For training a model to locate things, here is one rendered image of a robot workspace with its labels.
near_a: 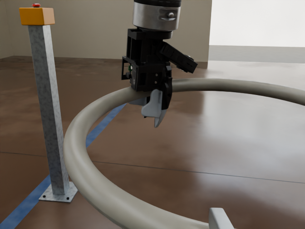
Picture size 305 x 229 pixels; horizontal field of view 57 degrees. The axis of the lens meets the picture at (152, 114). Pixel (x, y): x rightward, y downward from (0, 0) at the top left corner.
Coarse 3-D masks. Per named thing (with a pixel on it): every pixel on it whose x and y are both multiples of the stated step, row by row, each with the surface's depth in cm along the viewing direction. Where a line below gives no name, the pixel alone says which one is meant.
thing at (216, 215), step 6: (210, 210) 22; (216, 210) 22; (222, 210) 22; (210, 216) 22; (216, 216) 21; (222, 216) 21; (210, 222) 22; (216, 222) 20; (222, 222) 20; (228, 222) 20; (210, 228) 22; (216, 228) 19; (222, 228) 19; (228, 228) 19
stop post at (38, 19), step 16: (32, 16) 133; (48, 16) 138; (32, 32) 138; (48, 32) 142; (32, 48) 141; (48, 48) 143; (48, 64) 144; (48, 80) 146; (48, 96) 149; (48, 112) 153; (48, 128) 156; (48, 144) 160; (48, 160) 164; (64, 176) 170; (48, 192) 173; (64, 192) 171
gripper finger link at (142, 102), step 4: (148, 96) 64; (136, 100) 64; (140, 100) 65; (144, 100) 65; (148, 100) 65; (132, 104) 64; (136, 104) 65; (140, 104) 65; (144, 104) 66; (144, 116) 67
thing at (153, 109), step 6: (156, 90) 58; (150, 96) 58; (156, 96) 59; (150, 102) 59; (156, 102) 59; (144, 108) 58; (150, 108) 59; (156, 108) 60; (144, 114) 59; (150, 114) 60; (156, 114) 60; (162, 114) 61; (156, 120) 62; (156, 126) 63
